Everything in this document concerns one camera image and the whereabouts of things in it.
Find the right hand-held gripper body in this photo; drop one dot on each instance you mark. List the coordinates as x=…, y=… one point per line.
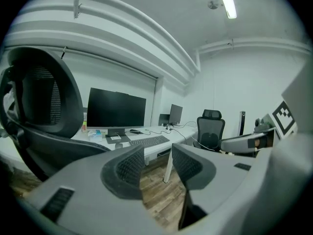
x=293, y=106

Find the white and black tower device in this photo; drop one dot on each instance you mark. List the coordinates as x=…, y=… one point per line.
x=242, y=122

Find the long ceiling tube light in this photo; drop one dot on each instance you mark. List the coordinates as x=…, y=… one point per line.
x=228, y=1

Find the white desk leg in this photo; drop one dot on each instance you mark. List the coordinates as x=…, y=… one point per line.
x=168, y=168

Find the tissue box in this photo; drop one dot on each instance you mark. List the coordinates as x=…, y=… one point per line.
x=95, y=136

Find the black box beside monitor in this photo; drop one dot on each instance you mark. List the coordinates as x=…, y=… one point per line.
x=163, y=119

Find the large black mesh office chair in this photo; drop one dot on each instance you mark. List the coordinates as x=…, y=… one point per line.
x=44, y=111

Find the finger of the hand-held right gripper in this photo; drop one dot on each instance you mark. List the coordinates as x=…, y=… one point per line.
x=239, y=142

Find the round ceiling smoke detector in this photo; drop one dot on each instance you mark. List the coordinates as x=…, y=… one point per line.
x=214, y=4

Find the white wall pipe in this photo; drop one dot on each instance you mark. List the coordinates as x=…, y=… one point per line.
x=256, y=45

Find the small black computer monitor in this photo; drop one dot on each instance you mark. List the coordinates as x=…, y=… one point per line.
x=176, y=114

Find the small black desk device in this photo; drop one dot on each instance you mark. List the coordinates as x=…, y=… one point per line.
x=135, y=131

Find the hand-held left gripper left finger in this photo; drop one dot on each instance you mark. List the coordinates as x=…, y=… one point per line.
x=85, y=180

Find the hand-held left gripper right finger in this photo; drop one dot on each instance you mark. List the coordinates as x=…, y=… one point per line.
x=220, y=170

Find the large black computer monitor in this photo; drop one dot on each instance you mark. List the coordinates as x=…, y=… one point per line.
x=115, y=109

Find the white ceiling pipes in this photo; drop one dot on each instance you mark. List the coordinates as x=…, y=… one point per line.
x=127, y=33

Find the grey monitor stand base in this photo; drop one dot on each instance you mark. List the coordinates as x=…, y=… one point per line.
x=117, y=138

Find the black office chair with headrest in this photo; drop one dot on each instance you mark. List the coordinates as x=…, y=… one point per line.
x=210, y=131

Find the white pipe bracket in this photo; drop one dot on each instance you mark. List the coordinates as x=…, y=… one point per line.
x=77, y=1

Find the dark grey keyboard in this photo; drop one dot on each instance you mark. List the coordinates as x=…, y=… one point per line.
x=149, y=140

